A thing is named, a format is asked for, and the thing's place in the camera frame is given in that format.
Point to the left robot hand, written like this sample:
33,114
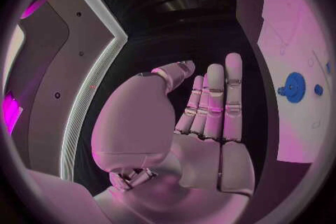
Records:
147,123

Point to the blue peg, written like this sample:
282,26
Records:
318,89

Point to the small blue gear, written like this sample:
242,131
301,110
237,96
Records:
282,90

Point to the white task board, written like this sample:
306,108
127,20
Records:
291,28

